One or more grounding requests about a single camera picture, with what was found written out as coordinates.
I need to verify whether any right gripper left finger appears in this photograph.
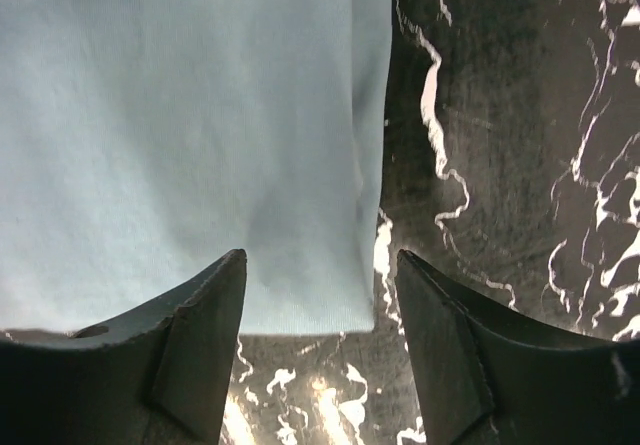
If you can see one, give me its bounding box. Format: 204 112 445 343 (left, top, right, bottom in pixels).
1 249 247 444

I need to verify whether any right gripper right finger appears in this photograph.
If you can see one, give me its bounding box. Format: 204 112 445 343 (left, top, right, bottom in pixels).
395 250 639 445

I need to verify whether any grey-blue t shirt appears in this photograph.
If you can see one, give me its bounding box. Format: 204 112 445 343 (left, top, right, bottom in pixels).
1 0 392 335

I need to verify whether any black marble mat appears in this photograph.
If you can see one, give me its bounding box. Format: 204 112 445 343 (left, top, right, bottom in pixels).
215 0 639 444

